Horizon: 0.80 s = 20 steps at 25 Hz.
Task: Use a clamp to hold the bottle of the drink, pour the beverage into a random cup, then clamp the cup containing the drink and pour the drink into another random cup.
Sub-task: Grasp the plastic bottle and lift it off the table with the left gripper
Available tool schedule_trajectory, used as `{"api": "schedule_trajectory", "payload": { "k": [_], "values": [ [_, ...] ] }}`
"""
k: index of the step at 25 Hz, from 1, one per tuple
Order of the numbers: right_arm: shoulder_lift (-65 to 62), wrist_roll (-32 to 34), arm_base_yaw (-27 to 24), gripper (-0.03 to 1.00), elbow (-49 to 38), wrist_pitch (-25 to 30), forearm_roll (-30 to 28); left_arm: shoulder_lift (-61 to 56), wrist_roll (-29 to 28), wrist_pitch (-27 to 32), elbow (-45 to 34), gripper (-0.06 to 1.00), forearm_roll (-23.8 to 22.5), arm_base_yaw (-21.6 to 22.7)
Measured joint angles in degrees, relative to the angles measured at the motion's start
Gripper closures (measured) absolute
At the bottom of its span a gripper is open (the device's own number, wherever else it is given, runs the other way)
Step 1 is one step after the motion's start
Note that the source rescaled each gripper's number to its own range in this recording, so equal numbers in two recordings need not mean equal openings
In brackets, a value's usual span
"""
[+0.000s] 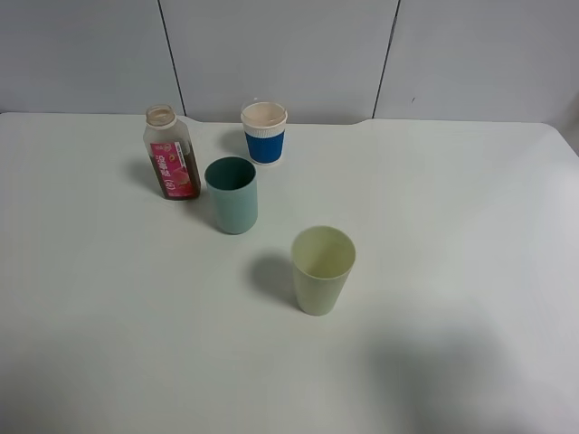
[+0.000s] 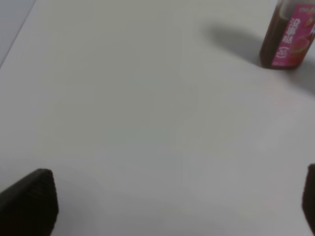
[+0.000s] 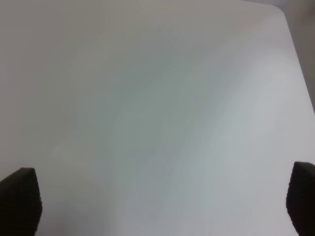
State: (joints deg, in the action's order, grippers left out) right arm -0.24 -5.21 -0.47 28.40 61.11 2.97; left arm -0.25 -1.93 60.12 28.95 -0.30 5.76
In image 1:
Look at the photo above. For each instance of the clear bottle with pink label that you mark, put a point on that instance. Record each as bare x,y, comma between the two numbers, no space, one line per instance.
169,146

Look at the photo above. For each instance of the blue sleeved paper cup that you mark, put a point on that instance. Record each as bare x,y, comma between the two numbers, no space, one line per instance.
264,125

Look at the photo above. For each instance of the pale green plastic cup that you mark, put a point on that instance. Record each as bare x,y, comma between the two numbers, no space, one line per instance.
322,258

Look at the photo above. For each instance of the teal plastic cup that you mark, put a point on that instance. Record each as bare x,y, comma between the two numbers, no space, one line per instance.
232,186

